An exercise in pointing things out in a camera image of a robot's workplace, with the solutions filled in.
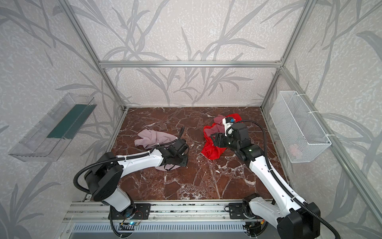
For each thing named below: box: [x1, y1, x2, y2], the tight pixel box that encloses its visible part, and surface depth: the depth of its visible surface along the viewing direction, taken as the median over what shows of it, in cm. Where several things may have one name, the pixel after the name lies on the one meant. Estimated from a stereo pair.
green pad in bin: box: [46, 103, 98, 140], surface depth 69 cm
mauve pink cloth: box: [204, 114, 226, 137], surface depth 101 cm
